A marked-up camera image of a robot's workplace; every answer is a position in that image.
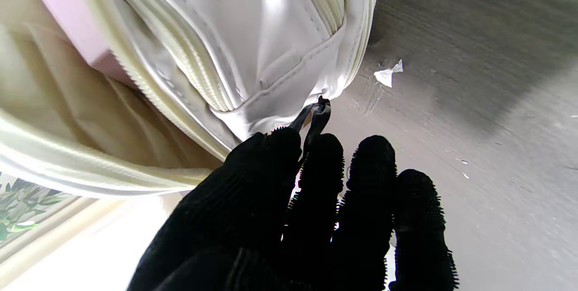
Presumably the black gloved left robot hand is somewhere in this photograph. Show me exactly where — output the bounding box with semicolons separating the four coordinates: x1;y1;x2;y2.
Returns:
128;126;460;291

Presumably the white leather bag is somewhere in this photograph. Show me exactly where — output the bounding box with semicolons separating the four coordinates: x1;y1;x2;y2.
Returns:
0;0;382;199

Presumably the small white paper scrap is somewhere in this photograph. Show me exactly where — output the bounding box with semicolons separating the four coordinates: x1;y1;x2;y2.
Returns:
374;59;404;88

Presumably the tall leafy ficus plant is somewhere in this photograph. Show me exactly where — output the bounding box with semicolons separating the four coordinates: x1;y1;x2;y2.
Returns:
0;173;78;243

